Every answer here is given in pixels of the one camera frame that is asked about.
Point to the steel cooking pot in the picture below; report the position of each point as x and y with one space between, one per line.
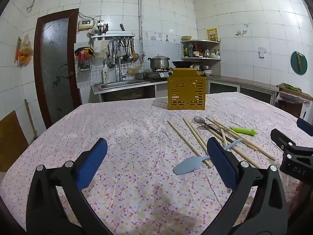
159 62

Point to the grey wall pipe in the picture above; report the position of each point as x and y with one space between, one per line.
140 17

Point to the yellow wall poster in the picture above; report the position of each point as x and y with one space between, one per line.
212 34

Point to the dark-framed glass door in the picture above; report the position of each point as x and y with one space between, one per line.
56 66

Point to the white wall switch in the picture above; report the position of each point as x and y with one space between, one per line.
262 52

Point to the clear plastic bag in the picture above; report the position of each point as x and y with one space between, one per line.
160 103

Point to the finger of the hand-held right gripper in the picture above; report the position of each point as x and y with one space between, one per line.
281 138
305 126

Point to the green vegetables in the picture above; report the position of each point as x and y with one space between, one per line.
289 87

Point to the white dish soap bottle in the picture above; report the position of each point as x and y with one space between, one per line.
105 74

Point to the metal teapot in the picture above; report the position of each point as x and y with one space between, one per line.
207 53

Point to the metal spoon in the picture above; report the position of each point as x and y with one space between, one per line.
200 119

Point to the sink counter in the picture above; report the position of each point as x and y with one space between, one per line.
127 94

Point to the metal wall rack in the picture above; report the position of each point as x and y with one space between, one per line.
112 36

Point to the green bottle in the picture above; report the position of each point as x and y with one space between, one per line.
186 51

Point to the dark metal fork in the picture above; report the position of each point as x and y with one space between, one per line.
204 127

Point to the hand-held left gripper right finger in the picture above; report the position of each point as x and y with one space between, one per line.
221 161

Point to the stacked small bowls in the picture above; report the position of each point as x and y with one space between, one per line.
207 73

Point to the black wok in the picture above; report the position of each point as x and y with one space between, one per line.
187 64

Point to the light blue plastic spatula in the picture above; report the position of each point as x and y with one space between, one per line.
187 165

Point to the white hanging cloth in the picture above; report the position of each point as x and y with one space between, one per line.
100 49

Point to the green round cutting board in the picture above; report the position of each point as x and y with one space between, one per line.
294 63

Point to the bin with plastic bag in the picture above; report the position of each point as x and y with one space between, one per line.
291 102

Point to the pile of wooden chopsticks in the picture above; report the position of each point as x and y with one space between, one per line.
195 137

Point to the white corner shelf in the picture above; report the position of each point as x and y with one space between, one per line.
212 59

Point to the metal faucet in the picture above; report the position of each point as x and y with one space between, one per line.
120 74

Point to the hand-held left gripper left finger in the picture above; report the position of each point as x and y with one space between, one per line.
91 161

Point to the red and yellow bag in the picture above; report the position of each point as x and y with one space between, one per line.
84 52

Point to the orange hanging plastic bag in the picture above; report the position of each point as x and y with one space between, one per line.
24 51

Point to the white wall socket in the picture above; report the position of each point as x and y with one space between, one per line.
100 24

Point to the kitchen counter with cabinets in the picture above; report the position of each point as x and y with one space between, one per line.
244 88

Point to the gas stove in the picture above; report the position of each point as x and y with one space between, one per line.
159 74

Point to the brown wooden board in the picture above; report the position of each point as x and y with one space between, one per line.
12 139

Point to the white wall control box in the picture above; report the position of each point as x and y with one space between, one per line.
85 25

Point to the pale bowl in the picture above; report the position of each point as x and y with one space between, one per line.
186 38

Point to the steel sink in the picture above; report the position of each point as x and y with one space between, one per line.
124 84

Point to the yellow perforated utensil holder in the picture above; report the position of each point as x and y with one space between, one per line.
185 90

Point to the floral pink tablecloth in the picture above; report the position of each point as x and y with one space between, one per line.
137 127

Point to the dark sauce bottle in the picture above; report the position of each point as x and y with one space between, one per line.
196 51

